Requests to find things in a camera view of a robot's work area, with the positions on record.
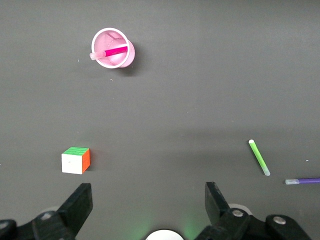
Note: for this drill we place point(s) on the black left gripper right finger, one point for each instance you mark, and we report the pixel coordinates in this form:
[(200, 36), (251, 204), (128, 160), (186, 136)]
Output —
[(225, 222)]

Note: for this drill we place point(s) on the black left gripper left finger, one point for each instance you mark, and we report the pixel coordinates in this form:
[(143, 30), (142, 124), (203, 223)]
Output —
[(67, 215)]

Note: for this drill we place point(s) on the pink marker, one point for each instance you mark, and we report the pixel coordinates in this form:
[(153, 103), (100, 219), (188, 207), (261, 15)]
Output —
[(116, 51)]

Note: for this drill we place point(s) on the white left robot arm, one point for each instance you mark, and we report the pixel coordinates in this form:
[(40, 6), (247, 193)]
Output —
[(165, 236)]

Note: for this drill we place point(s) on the multicoloured puzzle cube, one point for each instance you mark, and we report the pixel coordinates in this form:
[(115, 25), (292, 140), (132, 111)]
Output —
[(72, 162)]

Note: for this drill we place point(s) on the green marker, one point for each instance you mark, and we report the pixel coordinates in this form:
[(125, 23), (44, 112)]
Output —
[(258, 157)]

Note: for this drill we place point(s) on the purple marker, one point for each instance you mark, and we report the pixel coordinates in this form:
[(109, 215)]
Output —
[(307, 180)]

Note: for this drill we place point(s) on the pink mesh cup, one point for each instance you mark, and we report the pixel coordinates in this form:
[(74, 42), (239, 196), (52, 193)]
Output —
[(110, 37)]

